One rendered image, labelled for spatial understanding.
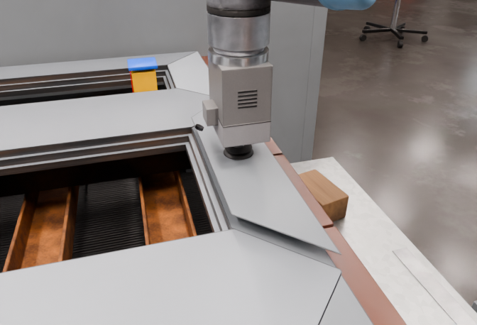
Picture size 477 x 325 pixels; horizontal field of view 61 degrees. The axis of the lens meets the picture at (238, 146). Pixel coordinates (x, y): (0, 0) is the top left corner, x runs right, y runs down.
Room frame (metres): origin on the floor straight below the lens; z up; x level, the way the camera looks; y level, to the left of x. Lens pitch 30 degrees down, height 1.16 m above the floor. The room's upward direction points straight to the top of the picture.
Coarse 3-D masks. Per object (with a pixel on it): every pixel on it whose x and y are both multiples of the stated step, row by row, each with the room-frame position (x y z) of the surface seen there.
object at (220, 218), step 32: (0, 96) 0.82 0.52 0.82; (192, 128) 0.60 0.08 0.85; (0, 160) 0.52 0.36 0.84; (32, 160) 0.53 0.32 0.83; (64, 160) 0.54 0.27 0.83; (96, 160) 0.55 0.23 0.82; (192, 160) 0.54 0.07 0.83; (224, 224) 0.38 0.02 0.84; (256, 224) 0.36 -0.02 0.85; (320, 256) 0.31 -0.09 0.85
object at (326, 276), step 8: (304, 256) 0.31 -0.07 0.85; (312, 264) 0.30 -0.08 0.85; (320, 264) 0.30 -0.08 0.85; (312, 272) 0.29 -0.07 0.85; (320, 272) 0.29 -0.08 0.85; (328, 272) 0.29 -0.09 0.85; (336, 272) 0.29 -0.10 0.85; (320, 280) 0.28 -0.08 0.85; (328, 280) 0.28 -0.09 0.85; (336, 280) 0.28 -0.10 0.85; (328, 288) 0.27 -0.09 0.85; (328, 296) 0.26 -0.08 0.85
